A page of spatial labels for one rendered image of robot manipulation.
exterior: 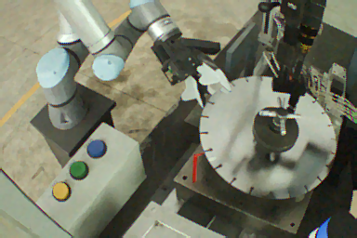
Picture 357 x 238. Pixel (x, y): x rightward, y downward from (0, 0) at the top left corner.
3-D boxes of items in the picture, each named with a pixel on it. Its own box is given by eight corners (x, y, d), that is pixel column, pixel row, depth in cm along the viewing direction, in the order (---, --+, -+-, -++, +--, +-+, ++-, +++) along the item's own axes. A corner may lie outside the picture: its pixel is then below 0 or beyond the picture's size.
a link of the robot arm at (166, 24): (166, 26, 76) (176, 12, 68) (175, 38, 76) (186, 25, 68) (143, 36, 73) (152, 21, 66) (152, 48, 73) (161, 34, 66)
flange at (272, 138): (245, 112, 61) (247, 104, 59) (287, 106, 62) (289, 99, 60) (261, 155, 53) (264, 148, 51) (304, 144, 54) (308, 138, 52)
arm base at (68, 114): (44, 117, 88) (34, 98, 81) (70, 90, 97) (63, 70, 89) (68, 137, 83) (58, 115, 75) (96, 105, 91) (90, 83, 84)
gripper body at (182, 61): (173, 88, 73) (147, 50, 73) (199, 74, 76) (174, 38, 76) (183, 78, 65) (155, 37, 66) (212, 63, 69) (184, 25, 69)
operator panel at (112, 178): (87, 249, 59) (65, 231, 48) (59, 225, 63) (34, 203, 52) (147, 176, 74) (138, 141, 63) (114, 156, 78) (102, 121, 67)
